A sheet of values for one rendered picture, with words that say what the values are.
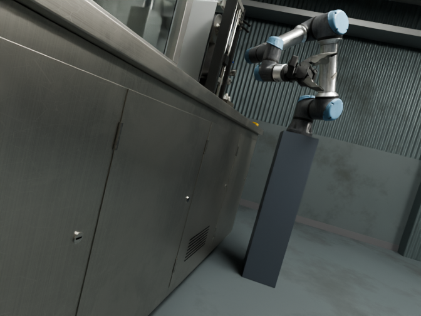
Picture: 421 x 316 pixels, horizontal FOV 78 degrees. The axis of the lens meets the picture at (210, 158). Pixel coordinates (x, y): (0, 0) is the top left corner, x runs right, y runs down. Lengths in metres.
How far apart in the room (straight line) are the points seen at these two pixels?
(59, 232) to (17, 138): 0.19
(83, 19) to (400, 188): 3.62
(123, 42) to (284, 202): 1.28
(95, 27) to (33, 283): 0.41
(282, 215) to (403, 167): 2.38
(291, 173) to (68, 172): 1.26
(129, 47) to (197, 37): 1.02
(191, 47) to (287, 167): 0.84
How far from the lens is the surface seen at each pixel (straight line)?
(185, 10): 0.78
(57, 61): 0.44
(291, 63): 1.09
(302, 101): 1.62
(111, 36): 0.46
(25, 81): 0.41
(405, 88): 3.81
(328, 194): 3.50
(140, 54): 0.52
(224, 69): 1.41
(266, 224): 1.59
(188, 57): 1.47
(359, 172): 3.56
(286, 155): 1.54
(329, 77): 1.53
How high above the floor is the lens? 0.77
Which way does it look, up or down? 5 degrees down
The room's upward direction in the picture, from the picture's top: 15 degrees clockwise
